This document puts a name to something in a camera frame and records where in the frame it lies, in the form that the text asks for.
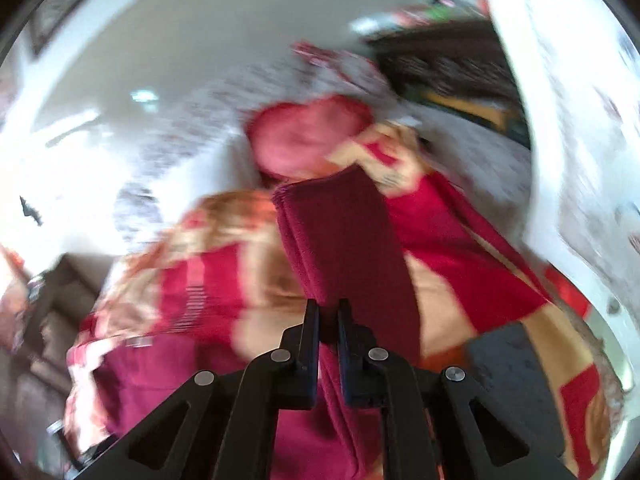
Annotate maroon garment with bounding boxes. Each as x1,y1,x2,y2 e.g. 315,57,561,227
92,166,422,480

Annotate white printed cloth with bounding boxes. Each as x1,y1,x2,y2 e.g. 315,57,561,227
484,0,640,361

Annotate white dotted bed sheet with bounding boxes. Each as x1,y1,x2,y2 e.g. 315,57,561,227
112,55,533,261

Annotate bright red cloth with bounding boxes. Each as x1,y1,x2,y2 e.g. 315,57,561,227
544,264,597,322

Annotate red and cream patterned blanket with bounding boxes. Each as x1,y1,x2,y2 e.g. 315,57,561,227
65,120,612,480

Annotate dark wooden shelf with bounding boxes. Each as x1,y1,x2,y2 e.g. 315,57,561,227
365,19,532,147

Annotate pink red round pillow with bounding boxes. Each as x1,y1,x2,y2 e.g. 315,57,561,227
245,95,376,182

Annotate dark grey flat object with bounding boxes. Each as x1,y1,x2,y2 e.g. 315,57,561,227
464,322,582,463

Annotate dark brown furniture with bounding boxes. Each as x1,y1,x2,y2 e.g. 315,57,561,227
0,254,117,461

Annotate colourful clutter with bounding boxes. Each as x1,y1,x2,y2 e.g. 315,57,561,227
350,0,493,36

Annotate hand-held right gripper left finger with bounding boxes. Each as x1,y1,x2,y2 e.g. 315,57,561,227
75,300,320,480

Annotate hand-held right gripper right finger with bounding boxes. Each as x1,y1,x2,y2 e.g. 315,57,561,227
336,299,576,480

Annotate red white patterned cloth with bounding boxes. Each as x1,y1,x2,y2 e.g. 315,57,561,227
292,41,387,92

